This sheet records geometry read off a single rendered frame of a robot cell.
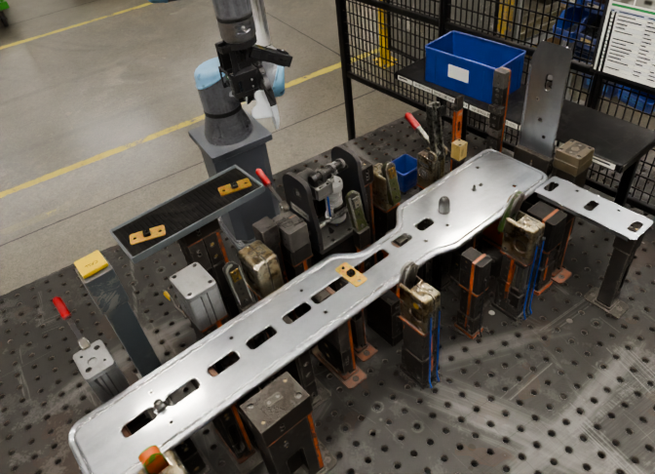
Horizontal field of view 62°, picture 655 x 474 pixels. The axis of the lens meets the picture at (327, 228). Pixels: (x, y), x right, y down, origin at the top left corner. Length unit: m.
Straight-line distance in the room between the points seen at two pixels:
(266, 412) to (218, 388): 0.14
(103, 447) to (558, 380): 1.09
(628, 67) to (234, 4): 1.18
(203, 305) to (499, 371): 0.80
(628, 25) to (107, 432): 1.68
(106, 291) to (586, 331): 1.27
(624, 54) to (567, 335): 0.83
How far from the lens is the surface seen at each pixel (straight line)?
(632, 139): 1.85
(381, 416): 1.48
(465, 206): 1.56
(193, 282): 1.29
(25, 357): 1.93
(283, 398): 1.15
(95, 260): 1.37
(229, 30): 1.19
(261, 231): 1.38
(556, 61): 1.64
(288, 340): 1.26
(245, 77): 1.23
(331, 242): 1.51
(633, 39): 1.85
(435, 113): 1.59
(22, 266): 3.48
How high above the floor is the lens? 2.00
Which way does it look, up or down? 42 degrees down
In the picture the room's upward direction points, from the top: 8 degrees counter-clockwise
